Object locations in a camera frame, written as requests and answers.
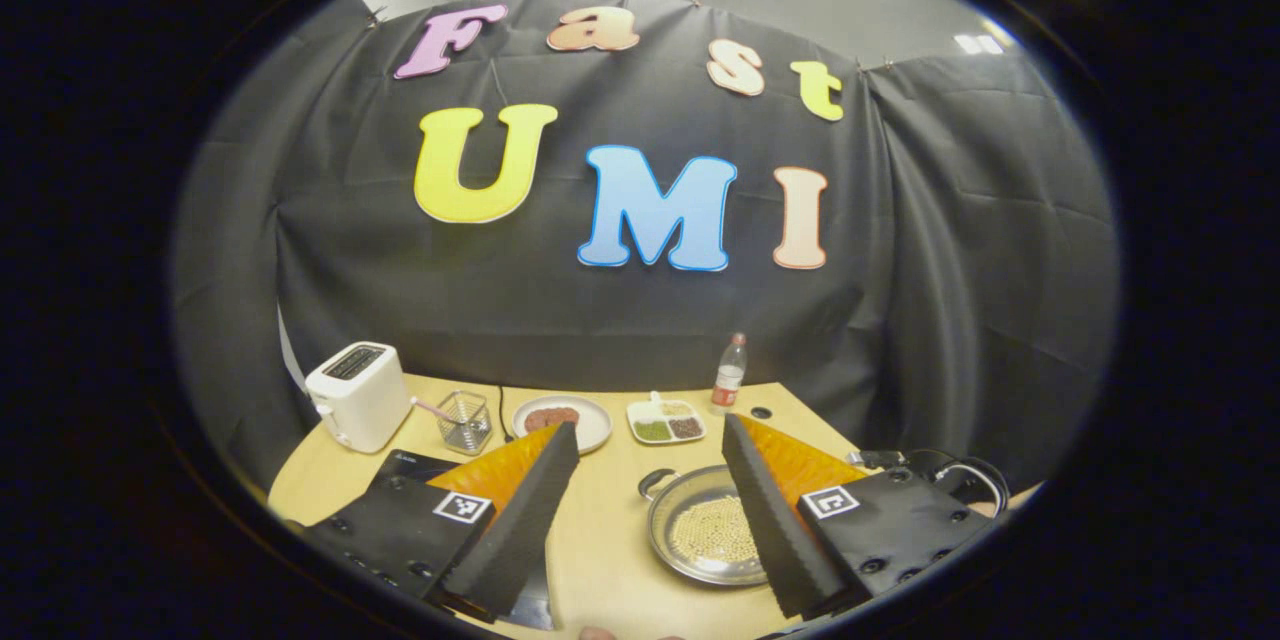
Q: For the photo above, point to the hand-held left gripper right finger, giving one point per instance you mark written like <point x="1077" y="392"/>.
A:
<point x="770" y="530"/>

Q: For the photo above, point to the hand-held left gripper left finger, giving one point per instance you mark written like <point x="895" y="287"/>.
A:
<point x="525" y="540"/>

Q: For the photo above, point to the black induction cooktop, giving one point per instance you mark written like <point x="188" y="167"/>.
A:
<point x="410" y="468"/>

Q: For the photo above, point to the pile of soybeans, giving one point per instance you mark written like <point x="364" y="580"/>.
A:
<point x="715" y="530"/>

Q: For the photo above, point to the raw meat slice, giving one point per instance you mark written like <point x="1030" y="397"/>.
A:
<point x="567" y="416"/>
<point x="540" y="419"/>

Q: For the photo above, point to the heap of dark red beans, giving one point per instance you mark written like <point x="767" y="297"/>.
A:
<point x="686" y="428"/>

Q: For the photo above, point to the round white plate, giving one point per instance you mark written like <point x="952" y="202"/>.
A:
<point x="595" y="425"/>

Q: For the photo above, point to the heap of pale beans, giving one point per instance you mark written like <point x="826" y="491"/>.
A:
<point x="676" y="409"/>

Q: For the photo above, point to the heap of green mung beans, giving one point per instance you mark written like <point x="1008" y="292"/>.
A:
<point x="652" y="430"/>

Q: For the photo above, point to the clear plastic water bottle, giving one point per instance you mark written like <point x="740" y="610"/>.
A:
<point x="729" y="380"/>

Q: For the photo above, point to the pink striped straw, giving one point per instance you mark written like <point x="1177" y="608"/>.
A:
<point x="430" y="407"/>

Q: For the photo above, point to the white divided dish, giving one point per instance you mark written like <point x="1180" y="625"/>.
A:
<point x="645" y="410"/>

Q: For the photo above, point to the white toaster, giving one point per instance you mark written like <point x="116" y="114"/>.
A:
<point x="355" y="400"/>

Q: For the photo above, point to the ceiling light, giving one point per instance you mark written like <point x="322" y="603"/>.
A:
<point x="978" y="44"/>

